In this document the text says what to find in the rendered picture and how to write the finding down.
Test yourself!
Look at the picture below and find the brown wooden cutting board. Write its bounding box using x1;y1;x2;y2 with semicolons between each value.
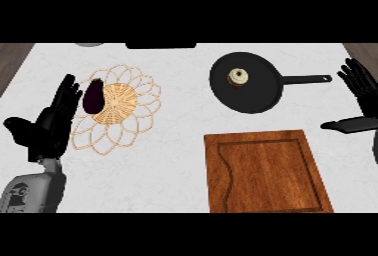
203;129;336;214

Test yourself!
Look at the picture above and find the cream frosted cupcake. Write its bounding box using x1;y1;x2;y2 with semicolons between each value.
226;67;251;89

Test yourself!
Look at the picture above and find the woven wicker flower placemat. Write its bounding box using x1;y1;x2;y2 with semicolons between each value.
70;64;163;157

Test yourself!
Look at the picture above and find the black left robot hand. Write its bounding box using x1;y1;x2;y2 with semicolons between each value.
2;73;85;163

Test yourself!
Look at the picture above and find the black frying pan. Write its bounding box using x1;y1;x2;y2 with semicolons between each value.
209;51;334;115

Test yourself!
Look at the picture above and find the dark purple eggplant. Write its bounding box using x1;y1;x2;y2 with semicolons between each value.
82;78;107;115

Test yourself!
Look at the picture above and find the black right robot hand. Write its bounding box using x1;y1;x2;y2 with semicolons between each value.
319;57;378;135

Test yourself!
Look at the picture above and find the black appliance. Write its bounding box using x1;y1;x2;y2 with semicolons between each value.
124;42;198;50

